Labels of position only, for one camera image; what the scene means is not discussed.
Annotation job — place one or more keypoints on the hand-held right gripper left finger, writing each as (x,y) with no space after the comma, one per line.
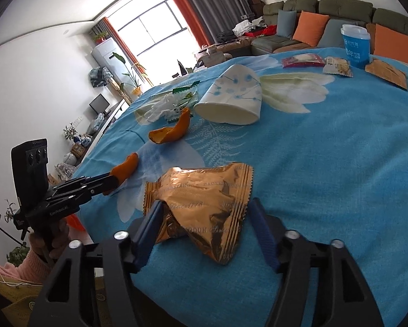
(149,235)

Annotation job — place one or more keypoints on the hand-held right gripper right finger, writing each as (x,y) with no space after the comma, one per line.
(263,235)

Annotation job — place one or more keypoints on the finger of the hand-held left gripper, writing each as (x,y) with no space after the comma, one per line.
(98,189)
(88,180)

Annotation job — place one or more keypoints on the small orange peel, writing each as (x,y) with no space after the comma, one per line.
(125,167)

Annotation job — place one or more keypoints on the gold foil snack wrapper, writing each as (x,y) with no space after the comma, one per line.
(204,197)

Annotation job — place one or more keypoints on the white tissue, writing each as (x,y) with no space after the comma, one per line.
(159,109)

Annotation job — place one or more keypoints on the white blue-dotted paper cup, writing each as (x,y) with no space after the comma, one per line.
(231,95)

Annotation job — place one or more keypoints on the pink sleeved left forearm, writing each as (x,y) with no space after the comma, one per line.
(27,265)

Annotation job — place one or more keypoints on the person's left hand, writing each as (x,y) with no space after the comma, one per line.
(61,238)

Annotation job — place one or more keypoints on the orange plastic item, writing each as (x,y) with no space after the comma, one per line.
(75,223)

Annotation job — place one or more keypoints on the vase with flower branches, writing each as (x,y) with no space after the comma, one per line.
(69,132)

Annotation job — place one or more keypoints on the clear plastic bag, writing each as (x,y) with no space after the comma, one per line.
(96,122)

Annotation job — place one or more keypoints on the white and black TV cabinet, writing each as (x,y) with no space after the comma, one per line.
(112,115)

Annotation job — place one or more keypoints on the black monitor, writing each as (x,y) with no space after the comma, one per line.
(99,104)

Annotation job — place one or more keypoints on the green leafy plant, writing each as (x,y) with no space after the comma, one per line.
(18,253)

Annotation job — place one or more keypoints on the blue floral blanket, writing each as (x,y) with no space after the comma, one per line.
(326,177)

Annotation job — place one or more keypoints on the large orange peel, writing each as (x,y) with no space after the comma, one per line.
(170,134)

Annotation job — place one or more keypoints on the cloth-covered standing fan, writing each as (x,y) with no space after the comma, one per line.
(100,76)

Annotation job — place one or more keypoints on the tall plant in yellow pot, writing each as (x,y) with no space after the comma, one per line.
(130,78)

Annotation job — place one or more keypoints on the yellow cloth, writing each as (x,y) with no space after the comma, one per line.
(6,293)

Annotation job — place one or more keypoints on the white standing air conditioner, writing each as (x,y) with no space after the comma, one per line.
(107,59)

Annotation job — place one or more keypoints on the clear green-edged wrapper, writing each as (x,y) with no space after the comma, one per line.
(185,90)

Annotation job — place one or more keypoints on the narrow orange curtain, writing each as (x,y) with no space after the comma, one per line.
(125,47)

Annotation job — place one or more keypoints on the small green potted plant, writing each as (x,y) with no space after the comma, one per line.
(99,36)

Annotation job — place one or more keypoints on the black-framed window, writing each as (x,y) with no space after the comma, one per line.
(156,27)

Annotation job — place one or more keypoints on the red snack packet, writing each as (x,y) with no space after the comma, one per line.
(302,61)

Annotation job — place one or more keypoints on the white and yellow snack packet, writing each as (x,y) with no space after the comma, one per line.
(338,66)

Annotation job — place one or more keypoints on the brown leather ottoman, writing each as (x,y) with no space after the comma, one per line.
(231,44)

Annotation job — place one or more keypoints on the wide orange curtain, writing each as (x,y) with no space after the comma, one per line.
(187,10)

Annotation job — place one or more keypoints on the orange snack packet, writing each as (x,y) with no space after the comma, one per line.
(386,73)

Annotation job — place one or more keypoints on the red cloth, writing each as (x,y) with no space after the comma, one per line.
(267,30)

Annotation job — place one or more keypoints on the blue cup with white lid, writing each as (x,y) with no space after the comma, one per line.
(355,51)

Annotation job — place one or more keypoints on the pile of white clothes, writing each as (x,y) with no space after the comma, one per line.
(246,25)

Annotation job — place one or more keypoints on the large blue cushion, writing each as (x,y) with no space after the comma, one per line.
(331,35)

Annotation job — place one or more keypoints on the orange cushion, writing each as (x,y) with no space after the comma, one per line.
(309,29)
(398,46)

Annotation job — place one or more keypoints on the small blue cushion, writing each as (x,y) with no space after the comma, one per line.
(286,24)

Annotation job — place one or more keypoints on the wide grey curtain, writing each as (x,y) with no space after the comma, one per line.
(217,3)

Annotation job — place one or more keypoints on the dark brown box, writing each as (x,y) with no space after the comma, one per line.
(256,6)

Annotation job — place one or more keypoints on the green and brown sofa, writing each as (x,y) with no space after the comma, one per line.
(343,6)

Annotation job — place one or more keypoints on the white wall socket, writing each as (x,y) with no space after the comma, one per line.
(78,120)

